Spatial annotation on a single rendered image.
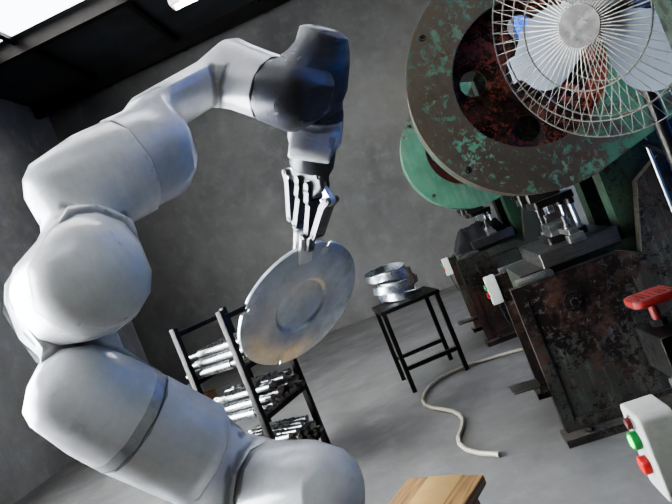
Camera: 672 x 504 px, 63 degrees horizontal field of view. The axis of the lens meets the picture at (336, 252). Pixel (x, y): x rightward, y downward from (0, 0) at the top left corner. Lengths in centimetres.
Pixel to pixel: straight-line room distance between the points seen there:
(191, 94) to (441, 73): 134
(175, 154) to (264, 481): 36
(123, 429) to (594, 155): 176
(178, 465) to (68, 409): 12
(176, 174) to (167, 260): 732
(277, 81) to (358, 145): 657
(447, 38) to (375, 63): 549
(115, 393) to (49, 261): 14
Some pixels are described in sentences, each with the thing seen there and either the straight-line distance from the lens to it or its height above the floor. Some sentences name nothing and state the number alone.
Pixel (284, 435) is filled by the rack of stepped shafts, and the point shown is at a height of 27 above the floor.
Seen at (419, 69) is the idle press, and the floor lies 149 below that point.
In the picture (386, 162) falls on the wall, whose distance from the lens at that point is 727.
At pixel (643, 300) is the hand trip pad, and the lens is 101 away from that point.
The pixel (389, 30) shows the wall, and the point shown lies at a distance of 763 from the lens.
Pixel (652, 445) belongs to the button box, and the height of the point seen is 58.
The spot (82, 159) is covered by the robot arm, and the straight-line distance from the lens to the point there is 60.
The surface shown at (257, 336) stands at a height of 92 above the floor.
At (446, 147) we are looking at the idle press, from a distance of 197.
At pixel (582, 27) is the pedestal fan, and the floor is 129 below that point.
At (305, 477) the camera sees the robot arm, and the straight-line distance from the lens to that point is 60.
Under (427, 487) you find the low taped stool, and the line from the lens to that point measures 162.
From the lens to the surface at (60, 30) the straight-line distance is 674.
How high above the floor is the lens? 102
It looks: level
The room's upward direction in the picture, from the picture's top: 22 degrees counter-clockwise
